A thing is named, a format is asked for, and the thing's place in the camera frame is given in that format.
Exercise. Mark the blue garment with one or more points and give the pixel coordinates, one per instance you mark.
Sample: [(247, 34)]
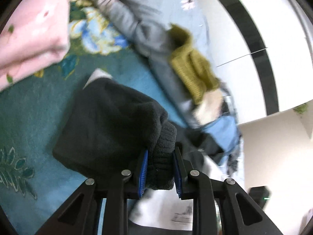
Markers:
[(225, 129)]

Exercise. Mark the white printed cloth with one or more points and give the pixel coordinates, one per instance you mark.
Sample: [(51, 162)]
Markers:
[(166, 205)]

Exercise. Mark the grey garment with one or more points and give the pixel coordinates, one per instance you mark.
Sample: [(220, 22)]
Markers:
[(207, 144)]

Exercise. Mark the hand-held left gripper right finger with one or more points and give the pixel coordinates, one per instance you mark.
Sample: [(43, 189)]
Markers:
[(178, 178)]

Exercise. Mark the dark fleece garment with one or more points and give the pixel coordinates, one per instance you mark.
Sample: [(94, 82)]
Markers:
[(110, 127)]

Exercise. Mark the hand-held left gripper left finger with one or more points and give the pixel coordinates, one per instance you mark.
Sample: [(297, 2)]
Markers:
[(143, 176)]

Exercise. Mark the teal floral bed sheet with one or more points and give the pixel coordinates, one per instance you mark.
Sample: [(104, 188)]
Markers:
[(29, 117)]

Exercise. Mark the olive knit sweater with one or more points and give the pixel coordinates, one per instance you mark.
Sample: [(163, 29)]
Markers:
[(190, 68)]

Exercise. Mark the white wardrobe with black stripe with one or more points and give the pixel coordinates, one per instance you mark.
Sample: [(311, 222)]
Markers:
[(232, 41)]

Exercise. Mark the white fluffy garment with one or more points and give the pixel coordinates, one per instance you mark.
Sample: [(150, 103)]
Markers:
[(207, 107)]

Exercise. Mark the pink cloth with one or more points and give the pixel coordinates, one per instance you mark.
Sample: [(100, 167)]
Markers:
[(31, 34)]

